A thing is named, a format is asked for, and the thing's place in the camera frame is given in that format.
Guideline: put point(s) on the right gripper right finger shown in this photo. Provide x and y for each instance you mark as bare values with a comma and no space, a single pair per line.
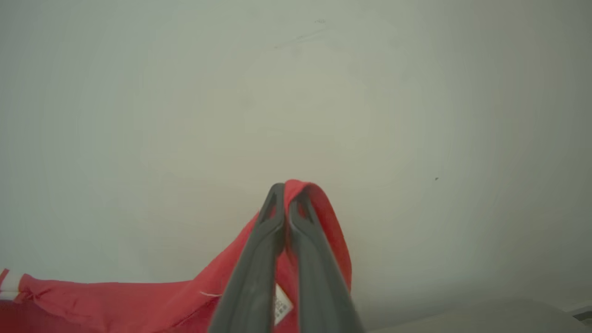
323,296

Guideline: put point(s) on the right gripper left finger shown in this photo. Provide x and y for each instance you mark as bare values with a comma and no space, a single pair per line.
254,286

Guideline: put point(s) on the red basketball jersey white trim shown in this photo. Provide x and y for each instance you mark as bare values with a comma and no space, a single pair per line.
115,305

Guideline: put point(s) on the black skirting strip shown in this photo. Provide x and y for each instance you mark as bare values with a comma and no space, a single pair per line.
583,314

